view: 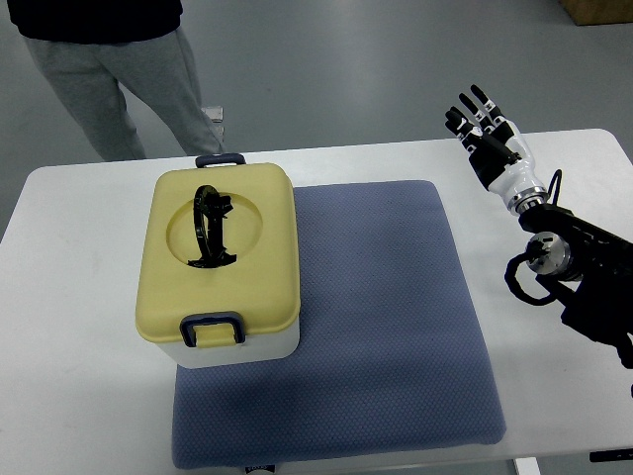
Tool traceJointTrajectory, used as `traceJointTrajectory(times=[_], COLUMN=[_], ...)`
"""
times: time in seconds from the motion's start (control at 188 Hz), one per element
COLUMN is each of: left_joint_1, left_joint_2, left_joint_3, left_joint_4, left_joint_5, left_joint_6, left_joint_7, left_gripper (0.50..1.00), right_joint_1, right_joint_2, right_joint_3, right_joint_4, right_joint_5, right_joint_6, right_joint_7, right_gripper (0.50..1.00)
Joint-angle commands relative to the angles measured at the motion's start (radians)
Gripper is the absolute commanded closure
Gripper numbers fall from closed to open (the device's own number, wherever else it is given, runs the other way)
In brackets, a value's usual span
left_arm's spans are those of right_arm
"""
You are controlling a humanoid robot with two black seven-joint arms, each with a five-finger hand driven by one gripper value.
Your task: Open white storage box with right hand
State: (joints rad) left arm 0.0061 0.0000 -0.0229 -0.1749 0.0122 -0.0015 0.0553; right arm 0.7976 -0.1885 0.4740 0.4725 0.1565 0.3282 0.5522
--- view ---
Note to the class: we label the cardboard box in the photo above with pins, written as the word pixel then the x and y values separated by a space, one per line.
pixel 598 12

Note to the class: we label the yellow box lid black handle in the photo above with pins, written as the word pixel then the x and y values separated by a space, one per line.
pixel 221 258

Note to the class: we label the upper metal floor plate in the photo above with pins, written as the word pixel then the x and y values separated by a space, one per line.
pixel 214 113

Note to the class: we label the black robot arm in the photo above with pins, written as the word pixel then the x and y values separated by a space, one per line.
pixel 585 268

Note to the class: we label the blue quilted mat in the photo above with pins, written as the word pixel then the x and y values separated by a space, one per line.
pixel 391 355

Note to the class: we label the lower metal floor plate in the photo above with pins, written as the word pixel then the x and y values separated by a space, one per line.
pixel 219 132

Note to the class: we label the black table control panel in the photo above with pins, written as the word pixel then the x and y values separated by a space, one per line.
pixel 617 455

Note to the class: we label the white storage box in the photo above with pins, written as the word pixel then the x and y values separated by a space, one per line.
pixel 258 347

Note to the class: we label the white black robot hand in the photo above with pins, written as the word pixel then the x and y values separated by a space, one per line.
pixel 497 151

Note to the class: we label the person in grey trousers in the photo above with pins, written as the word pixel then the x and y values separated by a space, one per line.
pixel 92 52

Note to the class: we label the metal floor plate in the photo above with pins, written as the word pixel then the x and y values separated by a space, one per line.
pixel 214 113
pixel 219 132

